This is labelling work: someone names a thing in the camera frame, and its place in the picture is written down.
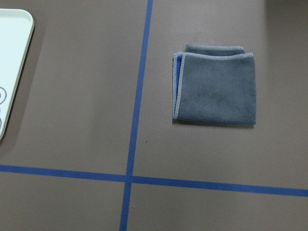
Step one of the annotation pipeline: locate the cream bear print tray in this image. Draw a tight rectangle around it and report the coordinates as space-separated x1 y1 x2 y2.
0 9 34 138

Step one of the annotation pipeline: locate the folded grey cloth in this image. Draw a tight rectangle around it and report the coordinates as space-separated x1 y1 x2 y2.
172 44 257 126

